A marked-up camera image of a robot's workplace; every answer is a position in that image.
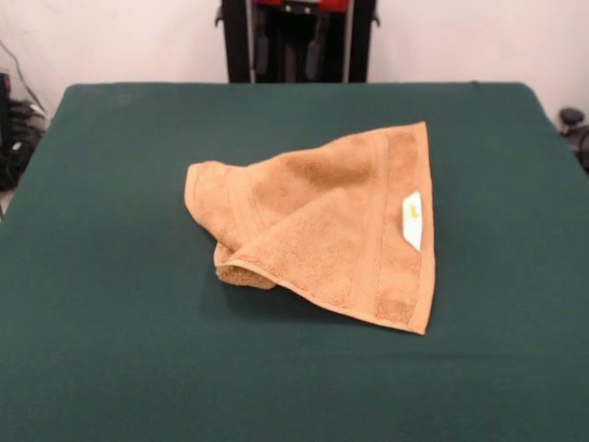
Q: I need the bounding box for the tan terry towel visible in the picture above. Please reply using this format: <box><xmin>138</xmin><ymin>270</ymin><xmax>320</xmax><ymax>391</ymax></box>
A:
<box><xmin>180</xmin><ymin>121</ymin><xmax>436</xmax><ymax>336</ymax></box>

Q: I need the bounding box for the dark green table cloth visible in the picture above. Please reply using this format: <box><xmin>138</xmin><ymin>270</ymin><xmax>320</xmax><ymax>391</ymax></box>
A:
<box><xmin>0</xmin><ymin>81</ymin><xmax>589</xmax><ymax>442</ymax></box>

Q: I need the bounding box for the office chair base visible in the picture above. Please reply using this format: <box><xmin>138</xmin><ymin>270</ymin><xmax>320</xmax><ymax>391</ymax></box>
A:
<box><xmin>559</xmin><ymin>107</ymin><xmax>589</xmax><ymax>174</ymax></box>
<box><xmin>7</xmin><ymin>99</ymin><xmax>50</xmax><ymax>192</ymax></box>

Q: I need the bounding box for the black computer box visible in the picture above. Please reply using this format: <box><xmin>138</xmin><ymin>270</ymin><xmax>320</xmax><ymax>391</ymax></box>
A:
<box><xmin>0</xmin><ymin>71</ymin><xmax>11</xmax><ymax>151</ymax></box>

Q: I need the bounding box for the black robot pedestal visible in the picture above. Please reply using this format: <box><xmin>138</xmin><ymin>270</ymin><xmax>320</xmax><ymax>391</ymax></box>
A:
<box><xmin>214</xmin><ymin>0</ymin><xmax>382</xmax><ymax>84</ymax></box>

